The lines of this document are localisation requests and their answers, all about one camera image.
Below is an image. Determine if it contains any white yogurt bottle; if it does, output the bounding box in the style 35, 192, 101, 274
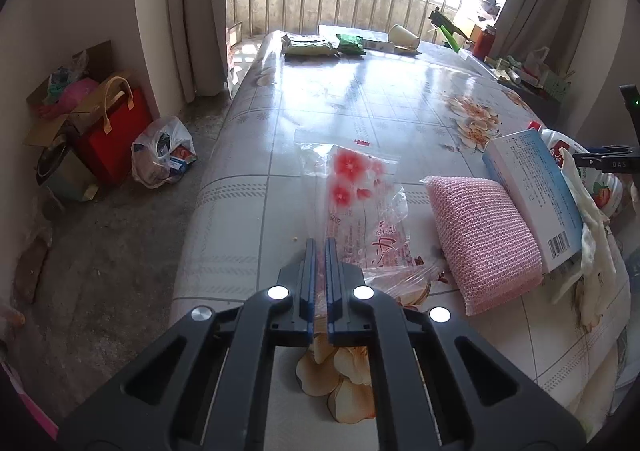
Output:
527, 122, 624, 218

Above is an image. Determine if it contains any clear red flower plastic bag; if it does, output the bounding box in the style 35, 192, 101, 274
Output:
294, 129, 444, 307

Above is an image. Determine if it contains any blue white carton box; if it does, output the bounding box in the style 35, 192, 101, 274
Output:
483, 129, 582, 273

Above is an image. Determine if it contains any white cloth rag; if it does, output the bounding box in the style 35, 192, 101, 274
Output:
560, 148, 616, 311

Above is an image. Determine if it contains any dark side cabinet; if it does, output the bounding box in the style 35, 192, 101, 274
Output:
489, 68, 561, 129

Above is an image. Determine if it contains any green plastic basket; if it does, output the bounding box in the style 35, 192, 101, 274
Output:
539, 70, 570, 103

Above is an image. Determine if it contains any pink knitted sponge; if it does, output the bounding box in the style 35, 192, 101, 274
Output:
424, 176, 544, 315

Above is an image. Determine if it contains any right grey curtain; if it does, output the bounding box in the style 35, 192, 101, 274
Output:
490, 0, 590, 74

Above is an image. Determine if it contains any grey curtain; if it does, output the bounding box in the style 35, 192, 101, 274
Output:
167, 0, 228, 103
490, 0, 590, 74

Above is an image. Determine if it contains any white plastic shopping bag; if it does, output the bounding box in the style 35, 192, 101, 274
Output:
131, 116, 198, 189

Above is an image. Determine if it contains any red paper bag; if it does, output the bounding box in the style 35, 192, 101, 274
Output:
75, 75, 152, 189

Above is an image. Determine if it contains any pale green snack packet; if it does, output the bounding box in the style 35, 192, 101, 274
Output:
281, 35, 338, 58

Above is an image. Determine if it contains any small white box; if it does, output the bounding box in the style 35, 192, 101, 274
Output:
362, 39, 395, 53

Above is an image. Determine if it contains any white paper cup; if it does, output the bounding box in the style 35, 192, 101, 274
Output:
387, 24, 421, 50

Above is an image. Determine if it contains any cardboard box with clutter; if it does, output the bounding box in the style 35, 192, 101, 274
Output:
25, 40, 132, 202

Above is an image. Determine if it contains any left grey curtain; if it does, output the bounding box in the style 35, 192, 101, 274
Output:
167, 0, 228, 103

